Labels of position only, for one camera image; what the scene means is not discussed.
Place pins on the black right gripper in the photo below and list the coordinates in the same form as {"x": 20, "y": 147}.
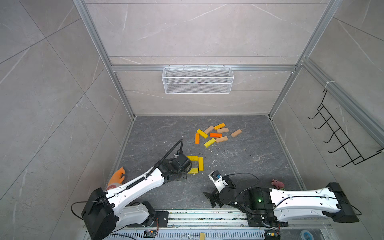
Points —
{"x": 215, "y": 194}

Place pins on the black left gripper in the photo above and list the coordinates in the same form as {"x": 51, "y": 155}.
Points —
{"x": 186, "y": 171}

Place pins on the lime yellow block long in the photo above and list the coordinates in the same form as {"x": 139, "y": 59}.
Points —
{"x": 194, "y": 171}

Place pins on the lime yellow block short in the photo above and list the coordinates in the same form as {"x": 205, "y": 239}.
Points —
{"x": 201, "y": 164}

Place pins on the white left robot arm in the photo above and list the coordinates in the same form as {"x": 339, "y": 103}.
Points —
{"x": 106, "y": 211}

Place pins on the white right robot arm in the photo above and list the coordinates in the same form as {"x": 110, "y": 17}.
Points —
{"x": 271, "y": 207}

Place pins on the orange block upright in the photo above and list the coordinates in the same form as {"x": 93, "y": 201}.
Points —
{"x": 197, "y": 138}

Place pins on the yellow block angled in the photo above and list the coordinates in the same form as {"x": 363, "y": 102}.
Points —
{"x": 203, "y": 134}

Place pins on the orange block flat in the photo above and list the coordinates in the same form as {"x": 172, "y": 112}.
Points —
{"x": 216, "y": 135}

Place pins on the tan wooden block angled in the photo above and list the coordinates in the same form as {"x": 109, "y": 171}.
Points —
{"x": 209, "y": 130}

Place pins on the pink toy figure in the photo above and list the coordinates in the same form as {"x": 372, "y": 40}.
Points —
{"x": 278, "y": 184}

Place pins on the orange plush toy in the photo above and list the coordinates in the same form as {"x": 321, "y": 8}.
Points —
{"x": 116, "y": 179}

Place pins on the light wooden block front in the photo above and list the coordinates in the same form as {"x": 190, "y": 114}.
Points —
{"x": 222, "y": 139}

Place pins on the amber yellow block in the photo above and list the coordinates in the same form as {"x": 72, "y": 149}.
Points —
{"x": 220, "y": 126}

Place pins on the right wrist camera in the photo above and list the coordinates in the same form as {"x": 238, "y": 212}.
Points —
{"x": 218, "y": 180}

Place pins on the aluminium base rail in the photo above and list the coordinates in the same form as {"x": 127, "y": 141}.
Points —
{"x": 222, "y": 224}

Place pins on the white wire mesh basket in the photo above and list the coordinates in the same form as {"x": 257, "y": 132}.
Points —
{"x": 197, "y": 80}

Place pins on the black wire hook rack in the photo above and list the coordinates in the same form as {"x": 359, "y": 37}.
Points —
{"x": 345, "y": 144}

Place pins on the aluminium frame post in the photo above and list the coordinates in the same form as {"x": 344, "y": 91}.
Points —
{"x": 90, "y": 26}

